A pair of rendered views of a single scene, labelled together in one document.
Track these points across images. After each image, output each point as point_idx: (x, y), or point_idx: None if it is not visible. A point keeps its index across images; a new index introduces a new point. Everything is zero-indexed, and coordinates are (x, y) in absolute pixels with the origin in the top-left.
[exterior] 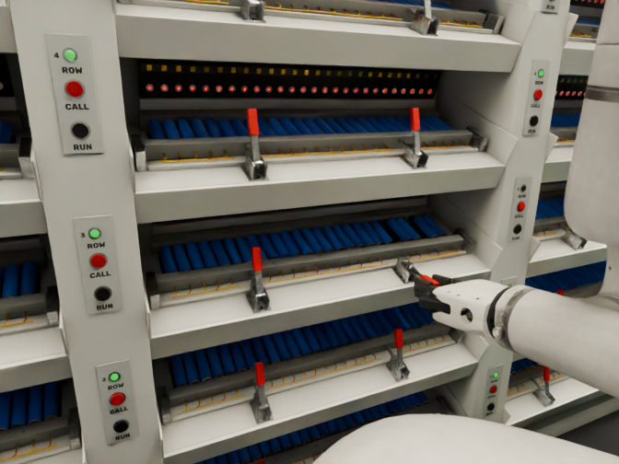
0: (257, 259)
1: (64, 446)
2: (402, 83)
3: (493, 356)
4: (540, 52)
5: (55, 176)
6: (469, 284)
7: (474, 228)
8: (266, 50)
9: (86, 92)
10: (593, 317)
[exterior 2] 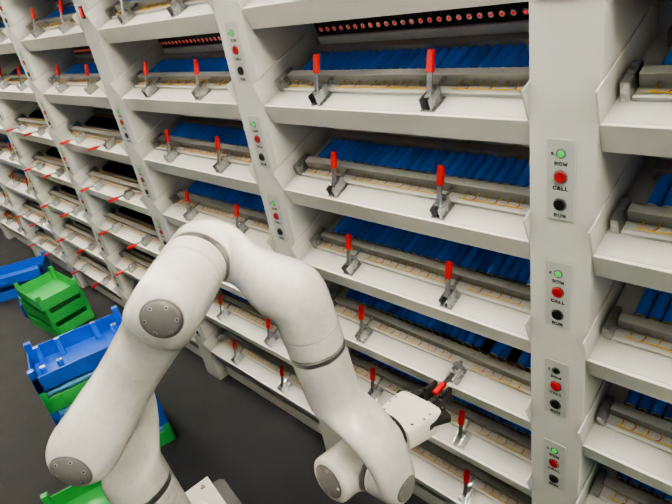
0: (360, 313)
1: None
2: None
3: (548, 499)
4: (555, 254)
5: (277, 245)
6: (413, 403)
7: None
8: (341, 210)
9: (279, 217)
10: (337, 445)
